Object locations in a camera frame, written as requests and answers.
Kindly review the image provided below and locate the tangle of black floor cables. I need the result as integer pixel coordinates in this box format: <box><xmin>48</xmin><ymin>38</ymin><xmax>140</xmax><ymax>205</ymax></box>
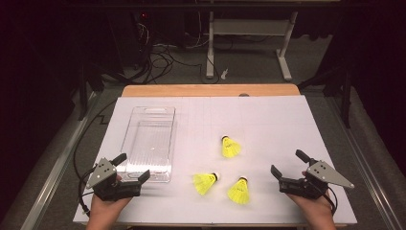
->
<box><xmin>121</xmin><ymin>41</ymin><xmax>205</xmax><ymax>85</ymax></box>

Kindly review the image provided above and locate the person's right hand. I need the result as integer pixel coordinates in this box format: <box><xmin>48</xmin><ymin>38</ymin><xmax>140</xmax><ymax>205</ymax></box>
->
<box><xmin>285</xmin><ymin>191</ymin><xmax>335</xmax><ymax>222</ymax></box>

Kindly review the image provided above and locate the yellow plastic shuttlecock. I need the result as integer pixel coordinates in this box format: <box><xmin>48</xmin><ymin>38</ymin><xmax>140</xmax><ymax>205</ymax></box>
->
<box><xmin>220</xmin><ymin>134</ymin><xmax>242</xmax><ymax>159</ymax></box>
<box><xmin>192</xmin><ymin>172</ymin><xmax>220</xmax><ymax>196</ymax></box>
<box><xmin>226</xmin><ymin>175</ymin><xmax>251</xmax><ymax>206</ymax></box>

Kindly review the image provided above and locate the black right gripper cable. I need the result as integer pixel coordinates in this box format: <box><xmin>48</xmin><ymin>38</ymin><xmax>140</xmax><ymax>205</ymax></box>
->
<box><xmin>322</xmin><ymin>186</ymin><xmax>339</xmax><ymax>216</ymax></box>

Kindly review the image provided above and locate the clear plastic container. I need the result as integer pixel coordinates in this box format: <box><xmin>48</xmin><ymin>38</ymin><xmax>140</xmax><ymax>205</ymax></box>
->
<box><xmin>119</xmin><ymin>105</ymin><xmax>177</xmax><ymax>184</ymax></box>

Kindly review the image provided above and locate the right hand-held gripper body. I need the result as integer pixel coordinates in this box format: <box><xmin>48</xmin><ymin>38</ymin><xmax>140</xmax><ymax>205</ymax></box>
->
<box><xmin>278</xmin><ymin>160</ymin><xmax>355</xmax><ymax>201</ymax></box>

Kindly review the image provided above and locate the white table cover sheet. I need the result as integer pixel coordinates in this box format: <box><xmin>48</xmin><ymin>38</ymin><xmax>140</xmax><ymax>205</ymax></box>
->
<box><xmin>72</xmin><ymin>95</ymin><xmax>358</xmax><ymax>226</ymax></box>

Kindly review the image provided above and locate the black computer tower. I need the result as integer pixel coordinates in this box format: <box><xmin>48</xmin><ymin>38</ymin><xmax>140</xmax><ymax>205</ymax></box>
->
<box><xmin>106</xmin><ymin>9</ymin><xmax>154</xmax><ymax>70</ymax></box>

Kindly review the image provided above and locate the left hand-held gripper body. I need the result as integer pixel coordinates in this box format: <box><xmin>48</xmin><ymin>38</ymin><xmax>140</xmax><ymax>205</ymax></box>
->
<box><xmin>85</xmin><ymin>156</ymin><xmax>143</xmax><ymax>202</ymax></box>

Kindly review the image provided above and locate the aluminium floor rail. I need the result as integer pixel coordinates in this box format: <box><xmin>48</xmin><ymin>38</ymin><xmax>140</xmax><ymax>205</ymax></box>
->
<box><xmin>327</xmin><ymin>95</ymin><xmax>400</xmax><ymax>230</ymax></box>
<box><xmin>18</xmin><ymin>90</ymin><xmax>100</xmax><ymax>230</ymax></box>

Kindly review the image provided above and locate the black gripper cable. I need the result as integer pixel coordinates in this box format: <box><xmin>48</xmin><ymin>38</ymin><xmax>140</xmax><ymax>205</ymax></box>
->
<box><xmin>72</xmin><ymin>99</ymin><xmax>119</xmax><ymax>215</ymax></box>
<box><xmin>322</xmin><ymin>186</ymin><xmax>339</xmax><ymax>216</ymax></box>

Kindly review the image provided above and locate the white metal desk frame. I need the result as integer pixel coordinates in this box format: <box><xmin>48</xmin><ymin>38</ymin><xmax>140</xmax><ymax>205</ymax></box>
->
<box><xmin>204</xmin><ymin>9</ymin><xmax>300</xmax><ymax>82</ymax></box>

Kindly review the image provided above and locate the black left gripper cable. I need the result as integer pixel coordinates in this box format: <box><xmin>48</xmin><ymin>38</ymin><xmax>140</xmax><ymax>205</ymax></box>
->
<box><xmin>72</xmin><ymin>99</ymin><xmax>119</xmax><ymax>215</ymax></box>

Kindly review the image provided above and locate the black metal stand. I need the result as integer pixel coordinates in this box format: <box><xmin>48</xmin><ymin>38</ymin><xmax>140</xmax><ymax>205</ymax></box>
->
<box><xmin>298</xmin><ymin>60</ymin><xmax>353</xmax><ymax>128</ymax></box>
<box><xmin>76</xmin><ymin>61</ymin><xmax>106</xmax><ymax>122</ymax></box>

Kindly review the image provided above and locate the person's left hand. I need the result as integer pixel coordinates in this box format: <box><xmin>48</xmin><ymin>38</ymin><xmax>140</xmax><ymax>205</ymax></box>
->
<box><xmin>89</xmin><ymin>193</ymin><xmax>133</xmax><ymax>225</ymax></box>

